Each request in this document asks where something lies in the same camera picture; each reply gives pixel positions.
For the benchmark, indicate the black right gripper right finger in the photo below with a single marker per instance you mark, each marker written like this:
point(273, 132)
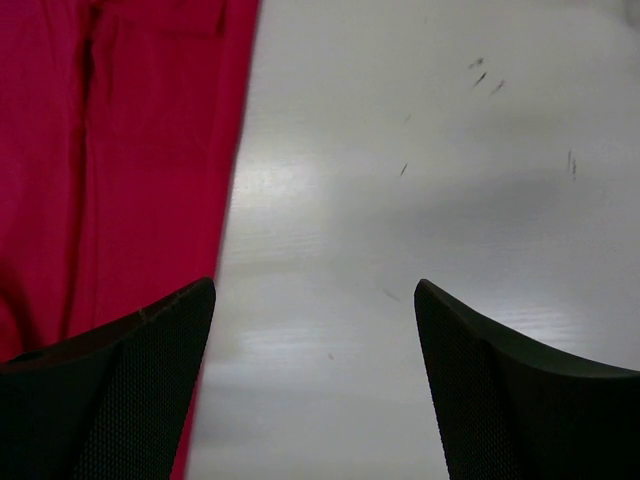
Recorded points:
point(510, 407)

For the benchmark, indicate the pink red t shirt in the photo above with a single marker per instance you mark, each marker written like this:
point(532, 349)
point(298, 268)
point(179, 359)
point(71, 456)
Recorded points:
point(120, 125)

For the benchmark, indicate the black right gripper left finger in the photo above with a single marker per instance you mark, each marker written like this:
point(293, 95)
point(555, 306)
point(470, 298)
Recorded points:
point(110, 403)

